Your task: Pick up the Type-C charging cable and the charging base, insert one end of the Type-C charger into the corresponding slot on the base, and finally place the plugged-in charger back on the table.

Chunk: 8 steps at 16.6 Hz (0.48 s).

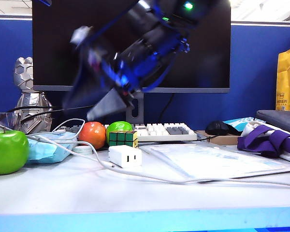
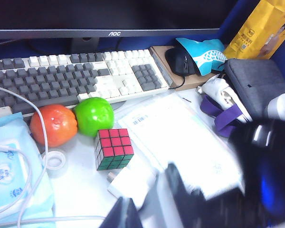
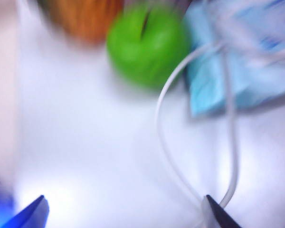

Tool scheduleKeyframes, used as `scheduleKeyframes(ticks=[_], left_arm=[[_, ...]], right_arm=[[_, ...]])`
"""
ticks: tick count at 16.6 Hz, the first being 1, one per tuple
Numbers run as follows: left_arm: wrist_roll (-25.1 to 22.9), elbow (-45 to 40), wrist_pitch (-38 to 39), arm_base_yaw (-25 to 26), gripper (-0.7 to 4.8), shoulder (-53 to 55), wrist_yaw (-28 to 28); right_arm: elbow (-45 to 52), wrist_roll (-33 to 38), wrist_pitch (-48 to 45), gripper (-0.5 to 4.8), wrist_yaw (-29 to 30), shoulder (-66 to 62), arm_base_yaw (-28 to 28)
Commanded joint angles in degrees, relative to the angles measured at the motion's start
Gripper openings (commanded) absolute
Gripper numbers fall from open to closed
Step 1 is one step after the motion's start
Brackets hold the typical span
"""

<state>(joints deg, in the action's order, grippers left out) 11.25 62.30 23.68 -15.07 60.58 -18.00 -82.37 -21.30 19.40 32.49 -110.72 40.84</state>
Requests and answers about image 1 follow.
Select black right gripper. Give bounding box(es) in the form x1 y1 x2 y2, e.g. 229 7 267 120
62 47 147 121

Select rubiks cube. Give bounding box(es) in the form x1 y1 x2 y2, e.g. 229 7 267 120
108 130 139 148

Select white charging cable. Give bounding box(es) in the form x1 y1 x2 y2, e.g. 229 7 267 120
0 118 290 189

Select white charger block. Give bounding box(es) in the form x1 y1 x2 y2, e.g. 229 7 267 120
108 145 143 169

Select small green apple with sticker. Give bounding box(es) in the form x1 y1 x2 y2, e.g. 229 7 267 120
106 121 134 145

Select grey monitor stand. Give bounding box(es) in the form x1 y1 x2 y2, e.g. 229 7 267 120
125 91 145 124

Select orange round fruit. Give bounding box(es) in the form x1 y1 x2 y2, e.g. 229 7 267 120
78 121 107 150

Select white tape roll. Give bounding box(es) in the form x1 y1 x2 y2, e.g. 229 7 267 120
72 145 94 156

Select white grey keyboard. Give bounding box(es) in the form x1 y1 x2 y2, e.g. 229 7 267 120
55 122 198 143

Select silver geometric figurine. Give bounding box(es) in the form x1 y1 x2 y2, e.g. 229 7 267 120
13 57 53 134

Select blue wet wipes pack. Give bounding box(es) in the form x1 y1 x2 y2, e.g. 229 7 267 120
26 132 78 165

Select clear glass container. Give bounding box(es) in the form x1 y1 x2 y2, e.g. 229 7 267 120
0 111 19 132

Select large green apple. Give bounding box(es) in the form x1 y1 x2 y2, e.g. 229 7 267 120
0 128 30 176

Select black computer monitor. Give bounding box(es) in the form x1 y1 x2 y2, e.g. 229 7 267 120
31 0 232 94

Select black computer mouse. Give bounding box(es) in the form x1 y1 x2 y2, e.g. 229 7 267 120
204 120 231 136

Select clear plastic document sleeve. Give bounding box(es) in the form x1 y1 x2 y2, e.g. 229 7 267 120
140 143 290 184

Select brown cardboard box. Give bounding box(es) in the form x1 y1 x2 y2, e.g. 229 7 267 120
194 130 241 146

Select blue white snack packet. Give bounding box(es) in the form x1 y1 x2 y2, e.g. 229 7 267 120
222 116 256 134

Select blue cubicle partition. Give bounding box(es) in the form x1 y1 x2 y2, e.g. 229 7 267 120
0 14 290 131

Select purple cloth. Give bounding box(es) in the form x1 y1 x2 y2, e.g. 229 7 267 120
236 125 290 159

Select dark grey laptop sleeve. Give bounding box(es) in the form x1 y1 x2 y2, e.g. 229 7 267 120
254 109 290 138

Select yellow paper bag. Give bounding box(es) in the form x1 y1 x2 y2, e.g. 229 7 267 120
275 44 290 112

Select black power cable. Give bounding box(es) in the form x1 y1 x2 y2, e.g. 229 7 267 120
159 93 175 117
6 105 66 114
20 104 95 122

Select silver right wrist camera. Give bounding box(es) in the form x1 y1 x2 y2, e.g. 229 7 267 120
69 25 92 49

